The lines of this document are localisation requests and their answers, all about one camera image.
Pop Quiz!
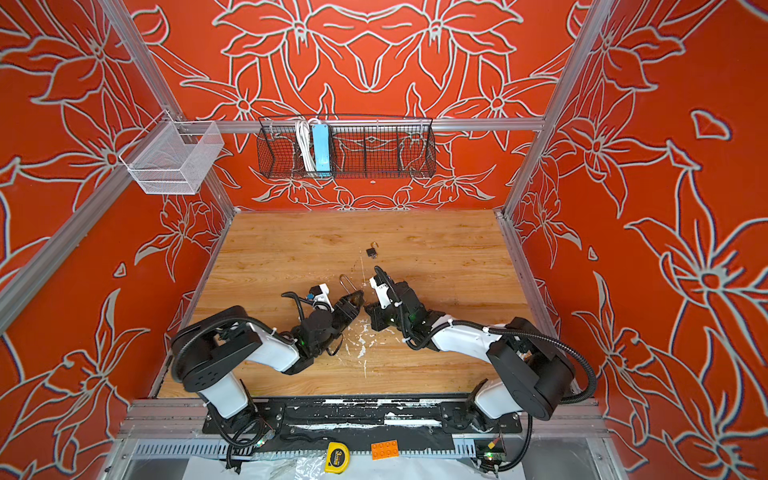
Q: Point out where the black wire basket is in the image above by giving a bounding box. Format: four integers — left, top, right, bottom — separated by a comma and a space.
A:
256, 115, 437, 180

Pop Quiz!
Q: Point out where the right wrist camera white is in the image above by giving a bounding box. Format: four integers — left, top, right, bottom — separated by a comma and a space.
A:
369, 275, 391, 309

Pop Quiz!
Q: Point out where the clear plastic bin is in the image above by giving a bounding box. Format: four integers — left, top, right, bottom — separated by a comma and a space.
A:
121, 121, 224, 195

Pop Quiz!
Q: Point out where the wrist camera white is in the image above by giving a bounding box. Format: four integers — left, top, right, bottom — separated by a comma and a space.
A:
369, 275, 391, 309
307, 283, 333, 312

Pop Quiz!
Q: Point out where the yellow tape measure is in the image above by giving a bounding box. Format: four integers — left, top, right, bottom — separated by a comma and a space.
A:
324, 441, 351, 474

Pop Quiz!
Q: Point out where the blue white box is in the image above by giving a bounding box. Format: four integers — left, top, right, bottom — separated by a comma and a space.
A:
312, 123, 331, 177

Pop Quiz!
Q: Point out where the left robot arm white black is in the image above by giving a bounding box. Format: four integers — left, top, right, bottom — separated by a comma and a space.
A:
170, 284, 364, 454

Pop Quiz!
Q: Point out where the brass padlock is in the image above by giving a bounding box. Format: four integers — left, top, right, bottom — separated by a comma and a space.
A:
339, 274, 356, 295

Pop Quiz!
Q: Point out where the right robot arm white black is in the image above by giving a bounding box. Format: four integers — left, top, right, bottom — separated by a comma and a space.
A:
365, 266, 598, 420

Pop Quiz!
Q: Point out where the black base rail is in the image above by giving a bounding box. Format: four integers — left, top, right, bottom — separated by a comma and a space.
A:
202, 393, 523, 457

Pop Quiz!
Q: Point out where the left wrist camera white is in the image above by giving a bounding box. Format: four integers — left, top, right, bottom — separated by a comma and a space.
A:
307, 283, 333, 312

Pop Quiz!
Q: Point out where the small black padlock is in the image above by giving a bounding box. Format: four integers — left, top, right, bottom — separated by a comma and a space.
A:
366, 241, 379, 259

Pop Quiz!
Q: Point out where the orange lego brick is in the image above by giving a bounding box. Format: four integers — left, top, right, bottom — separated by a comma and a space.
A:
370, 440, 400, 461

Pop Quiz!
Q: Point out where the white cable bundle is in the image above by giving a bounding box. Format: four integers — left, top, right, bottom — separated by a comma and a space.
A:
295, 118, 316, 173

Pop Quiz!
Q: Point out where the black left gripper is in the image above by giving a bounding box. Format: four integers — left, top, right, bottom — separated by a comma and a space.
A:
314, 291, 364, 357

